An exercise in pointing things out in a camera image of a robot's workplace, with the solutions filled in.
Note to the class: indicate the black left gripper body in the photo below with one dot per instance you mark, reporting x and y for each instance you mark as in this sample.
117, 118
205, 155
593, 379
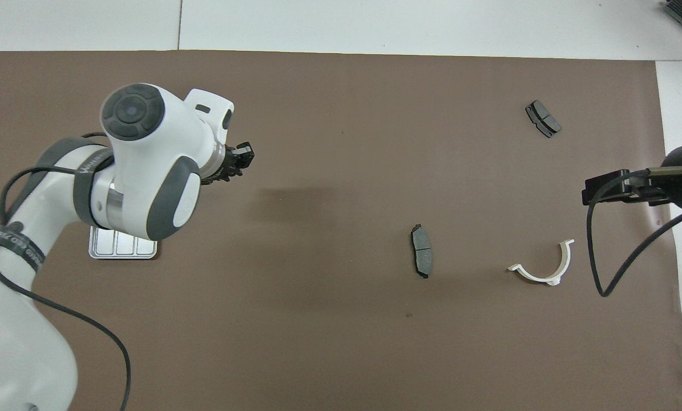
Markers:
226, 165

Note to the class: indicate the long grey brake pad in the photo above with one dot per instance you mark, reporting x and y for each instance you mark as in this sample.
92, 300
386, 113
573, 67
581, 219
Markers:
422, 254

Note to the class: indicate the white curved plastic bracket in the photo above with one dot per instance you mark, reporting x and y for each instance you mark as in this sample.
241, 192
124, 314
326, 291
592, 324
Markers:
537, 277

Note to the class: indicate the brown table mat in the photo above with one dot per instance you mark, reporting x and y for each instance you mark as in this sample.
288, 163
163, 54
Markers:
340, 342

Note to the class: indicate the silver metal tray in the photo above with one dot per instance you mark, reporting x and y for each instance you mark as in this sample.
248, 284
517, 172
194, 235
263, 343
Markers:
124, 248

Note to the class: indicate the short grey brake pad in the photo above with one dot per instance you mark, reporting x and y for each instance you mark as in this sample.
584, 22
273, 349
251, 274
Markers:
543, 119

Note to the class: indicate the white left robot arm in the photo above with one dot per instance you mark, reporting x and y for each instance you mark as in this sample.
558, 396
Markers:
146, 171

